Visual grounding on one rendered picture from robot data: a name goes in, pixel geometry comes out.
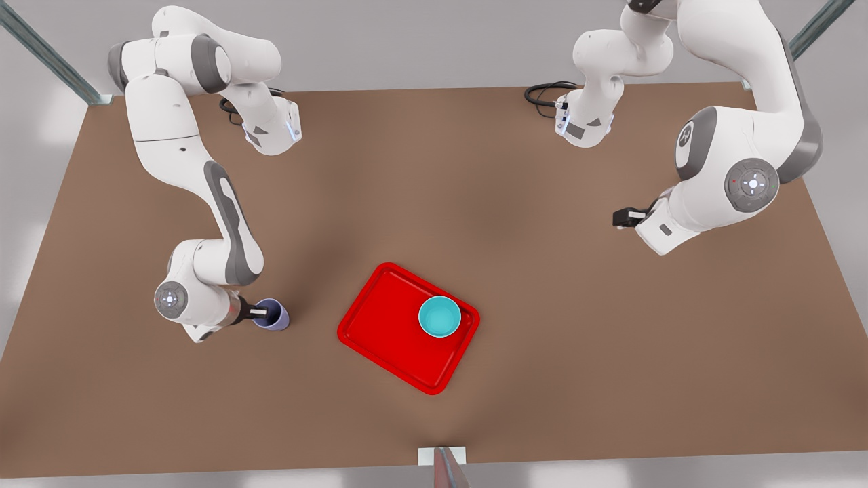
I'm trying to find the lavender cup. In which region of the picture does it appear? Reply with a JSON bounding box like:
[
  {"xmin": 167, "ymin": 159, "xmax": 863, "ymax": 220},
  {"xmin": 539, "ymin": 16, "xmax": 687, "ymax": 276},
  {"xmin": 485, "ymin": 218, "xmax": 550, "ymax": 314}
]
[{"xmin": 252, "ymin": 298, "xmax": 291, "ymax": 333}]

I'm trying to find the red tray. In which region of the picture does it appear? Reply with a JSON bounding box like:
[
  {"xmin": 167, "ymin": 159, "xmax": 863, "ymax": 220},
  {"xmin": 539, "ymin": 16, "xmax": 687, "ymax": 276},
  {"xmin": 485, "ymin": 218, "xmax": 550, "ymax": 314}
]
[{"xmin": 337, "ymin": 262, "xmax": 481, "ymax": 397}]

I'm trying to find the teal bowl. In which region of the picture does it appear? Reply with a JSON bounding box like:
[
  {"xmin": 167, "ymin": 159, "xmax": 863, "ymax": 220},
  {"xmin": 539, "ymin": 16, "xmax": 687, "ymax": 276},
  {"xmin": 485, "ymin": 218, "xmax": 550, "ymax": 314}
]
[{"xmin": 418, "ymin": 296, "xmax": 463, "ymax": 340}]

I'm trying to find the black cable loop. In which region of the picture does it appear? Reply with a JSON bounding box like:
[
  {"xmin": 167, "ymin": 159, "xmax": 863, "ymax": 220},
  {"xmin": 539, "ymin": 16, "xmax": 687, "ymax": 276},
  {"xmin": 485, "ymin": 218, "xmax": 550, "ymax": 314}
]
[
  {"xmin": 524, "ymin": 81, "xmax": 579, "ymax": 121},
  {"xmin": 218, "ymin": 87, "xmax": 286, "ymax": 127}
]

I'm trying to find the silver frame post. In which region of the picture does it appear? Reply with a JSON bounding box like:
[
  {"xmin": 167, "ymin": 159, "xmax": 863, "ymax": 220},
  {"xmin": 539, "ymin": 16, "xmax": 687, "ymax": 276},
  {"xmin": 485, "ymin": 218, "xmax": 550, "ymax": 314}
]
[
  {"xmin": 417, "ymin": 445, "xmax": 470, "ymax": 488},
  {"xmin": 0, "ymin": 0, "xmax": 113, "ymax": 106},
  {"xmin": 741, "ymin": 0, "xmax": 857, "ymax": 91}
]

